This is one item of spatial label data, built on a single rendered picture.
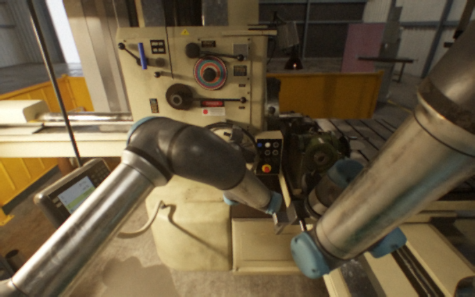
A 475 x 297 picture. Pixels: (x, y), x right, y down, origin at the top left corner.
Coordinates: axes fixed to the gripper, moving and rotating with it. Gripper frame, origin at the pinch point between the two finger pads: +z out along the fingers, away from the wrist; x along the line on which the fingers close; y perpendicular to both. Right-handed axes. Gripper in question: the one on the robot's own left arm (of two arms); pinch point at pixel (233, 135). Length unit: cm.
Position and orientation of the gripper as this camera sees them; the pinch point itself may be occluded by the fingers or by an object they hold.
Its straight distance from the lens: 105.4
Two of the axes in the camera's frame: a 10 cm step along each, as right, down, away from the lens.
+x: -3.2, 8.4, 4.4
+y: -9.5, -2.8, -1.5
